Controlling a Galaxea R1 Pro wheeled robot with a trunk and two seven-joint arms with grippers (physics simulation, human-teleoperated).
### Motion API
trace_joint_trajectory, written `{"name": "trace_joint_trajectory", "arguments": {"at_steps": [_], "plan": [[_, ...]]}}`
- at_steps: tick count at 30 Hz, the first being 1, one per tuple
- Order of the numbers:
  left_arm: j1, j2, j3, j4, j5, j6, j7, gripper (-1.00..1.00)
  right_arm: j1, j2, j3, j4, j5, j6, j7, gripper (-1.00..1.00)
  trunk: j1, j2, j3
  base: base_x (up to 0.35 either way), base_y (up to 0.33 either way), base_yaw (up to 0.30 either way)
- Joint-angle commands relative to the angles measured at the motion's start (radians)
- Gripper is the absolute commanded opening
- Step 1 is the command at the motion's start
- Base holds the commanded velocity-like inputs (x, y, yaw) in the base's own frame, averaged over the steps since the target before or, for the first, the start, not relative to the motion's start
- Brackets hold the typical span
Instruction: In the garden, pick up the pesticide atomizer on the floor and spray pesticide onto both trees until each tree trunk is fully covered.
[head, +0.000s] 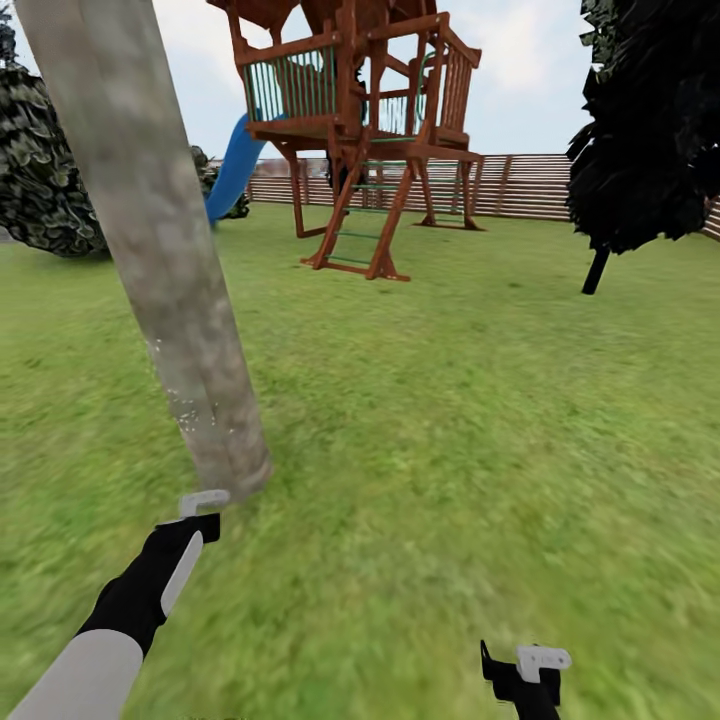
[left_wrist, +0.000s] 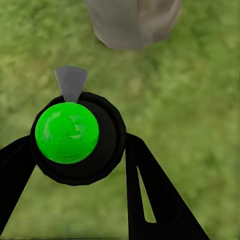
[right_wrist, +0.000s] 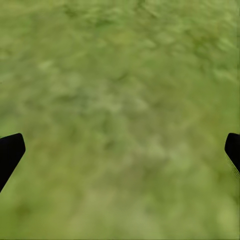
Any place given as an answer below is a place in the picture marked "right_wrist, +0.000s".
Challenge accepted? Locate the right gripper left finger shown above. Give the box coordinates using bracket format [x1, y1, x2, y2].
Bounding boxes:
[0, 133, 26, 192]

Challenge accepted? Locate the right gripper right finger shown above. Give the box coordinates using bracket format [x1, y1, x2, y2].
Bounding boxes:
[224, 133, 240, 172]

